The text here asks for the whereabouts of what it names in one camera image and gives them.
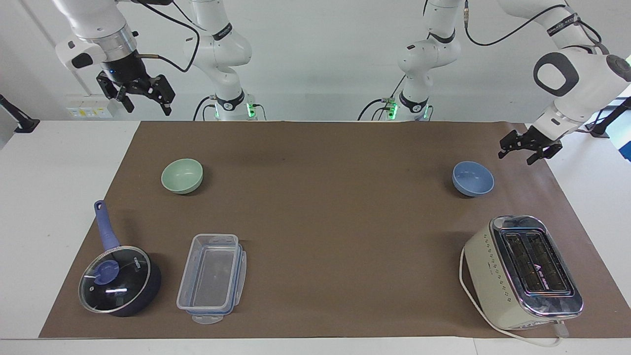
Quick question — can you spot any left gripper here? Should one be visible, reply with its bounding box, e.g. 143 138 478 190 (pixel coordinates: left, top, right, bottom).
498 126 563 166

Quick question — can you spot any white toaster cable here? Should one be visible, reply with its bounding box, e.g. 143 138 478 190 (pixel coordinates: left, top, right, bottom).
459 247 570 348

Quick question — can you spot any blue bowl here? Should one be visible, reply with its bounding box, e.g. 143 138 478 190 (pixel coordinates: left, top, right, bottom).
452 161 495 198

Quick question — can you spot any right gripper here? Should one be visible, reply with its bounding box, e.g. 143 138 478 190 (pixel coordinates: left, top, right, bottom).
96 51 176 117

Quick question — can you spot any black stand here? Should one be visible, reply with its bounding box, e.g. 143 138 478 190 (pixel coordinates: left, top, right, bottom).
0 94 40 134
589 96 631 138

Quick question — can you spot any blue saucepan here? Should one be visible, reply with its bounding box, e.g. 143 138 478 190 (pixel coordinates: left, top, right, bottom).
84 200 163 318

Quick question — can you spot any white wall socket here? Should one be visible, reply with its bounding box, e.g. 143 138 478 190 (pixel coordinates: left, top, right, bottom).
66 96 114 119

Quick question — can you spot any clear plastic container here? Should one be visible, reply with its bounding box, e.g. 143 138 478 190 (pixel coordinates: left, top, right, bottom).
176 233 247 325

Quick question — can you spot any green bowl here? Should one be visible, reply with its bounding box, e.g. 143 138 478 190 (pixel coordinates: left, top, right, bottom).
161 158 204 195

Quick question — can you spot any glass lid with blue knob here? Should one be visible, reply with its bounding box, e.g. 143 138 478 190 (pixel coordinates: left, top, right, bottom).
78 246 152 313

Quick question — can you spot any black cable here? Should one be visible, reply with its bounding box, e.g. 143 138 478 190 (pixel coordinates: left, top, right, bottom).
131 0 201 73
193 96 218 122
357 74 408 122
463 0 605 56

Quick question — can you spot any cream toaster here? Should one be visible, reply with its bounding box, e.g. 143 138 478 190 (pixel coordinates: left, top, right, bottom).
463 214 584 330

